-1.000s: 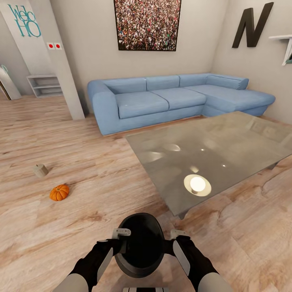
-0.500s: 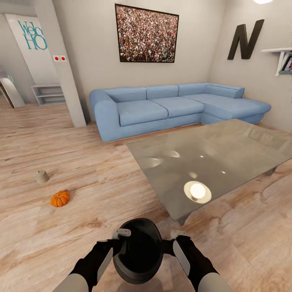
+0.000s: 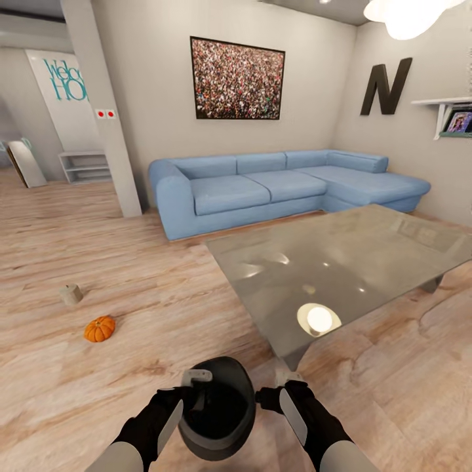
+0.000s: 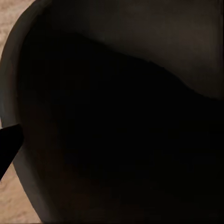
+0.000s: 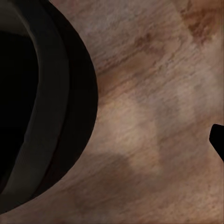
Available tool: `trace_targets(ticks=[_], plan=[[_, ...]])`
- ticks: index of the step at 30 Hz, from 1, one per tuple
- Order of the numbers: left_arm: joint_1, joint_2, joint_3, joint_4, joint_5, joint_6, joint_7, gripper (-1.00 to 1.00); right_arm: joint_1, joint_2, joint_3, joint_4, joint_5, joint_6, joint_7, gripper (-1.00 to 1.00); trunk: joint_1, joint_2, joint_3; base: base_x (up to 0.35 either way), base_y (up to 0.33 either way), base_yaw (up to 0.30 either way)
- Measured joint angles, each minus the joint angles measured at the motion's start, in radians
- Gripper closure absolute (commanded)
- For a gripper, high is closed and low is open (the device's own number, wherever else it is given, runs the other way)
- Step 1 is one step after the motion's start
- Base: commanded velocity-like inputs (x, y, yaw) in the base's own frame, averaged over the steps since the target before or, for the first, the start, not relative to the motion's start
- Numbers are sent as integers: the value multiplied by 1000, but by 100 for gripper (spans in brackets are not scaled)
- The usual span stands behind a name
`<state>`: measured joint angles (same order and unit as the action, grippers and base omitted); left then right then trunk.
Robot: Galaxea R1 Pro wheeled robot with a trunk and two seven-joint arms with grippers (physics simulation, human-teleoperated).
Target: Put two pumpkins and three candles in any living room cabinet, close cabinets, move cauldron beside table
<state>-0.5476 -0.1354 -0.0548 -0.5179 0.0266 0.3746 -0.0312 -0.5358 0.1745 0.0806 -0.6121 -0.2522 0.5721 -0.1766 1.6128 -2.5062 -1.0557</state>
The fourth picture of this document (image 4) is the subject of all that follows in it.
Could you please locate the cauldron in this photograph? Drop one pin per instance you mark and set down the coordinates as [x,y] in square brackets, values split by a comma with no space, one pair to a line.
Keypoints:
[116,100]

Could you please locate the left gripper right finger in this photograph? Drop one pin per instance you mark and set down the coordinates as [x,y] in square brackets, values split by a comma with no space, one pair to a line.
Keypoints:
[217,139]

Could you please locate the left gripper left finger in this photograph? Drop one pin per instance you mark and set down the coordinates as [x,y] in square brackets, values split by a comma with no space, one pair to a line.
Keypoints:
[11,140]

